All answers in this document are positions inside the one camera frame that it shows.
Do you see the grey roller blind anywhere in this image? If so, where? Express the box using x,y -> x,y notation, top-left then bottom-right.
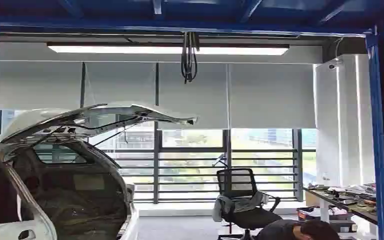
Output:
229,63 -> 317,130
0,61 -> 84,112
158,62 -> 229,131
84,62 -> 157,108

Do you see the grey window railing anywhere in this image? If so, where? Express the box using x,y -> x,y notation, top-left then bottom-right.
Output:
89,147 -> 317,204

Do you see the grey jacket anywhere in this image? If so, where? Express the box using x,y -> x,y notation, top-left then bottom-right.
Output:
211,191 -> 270,223

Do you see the long ceiling light strip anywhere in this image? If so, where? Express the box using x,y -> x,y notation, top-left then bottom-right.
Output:
47,42 -> 291,57

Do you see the black mesh office chair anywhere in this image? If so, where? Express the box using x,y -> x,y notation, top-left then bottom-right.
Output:
215,168 -> 283,240

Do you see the white car body shell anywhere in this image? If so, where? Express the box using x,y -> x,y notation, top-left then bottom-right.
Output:
0,101 -> 200,240

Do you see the person bent down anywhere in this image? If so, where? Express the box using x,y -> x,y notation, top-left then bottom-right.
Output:
254,219 -> 341,240

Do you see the storage box with items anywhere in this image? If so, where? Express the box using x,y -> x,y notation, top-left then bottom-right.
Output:
296,205 -> 359,233

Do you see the cluttered work table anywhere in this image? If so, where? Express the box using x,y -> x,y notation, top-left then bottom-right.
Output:
302,183 -> 380,240

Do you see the hanging black cable bundle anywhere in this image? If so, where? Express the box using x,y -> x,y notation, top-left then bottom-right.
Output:
180,31 -> 201,85

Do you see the white security camera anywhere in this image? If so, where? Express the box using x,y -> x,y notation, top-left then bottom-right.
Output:
326,58 -> 344,70

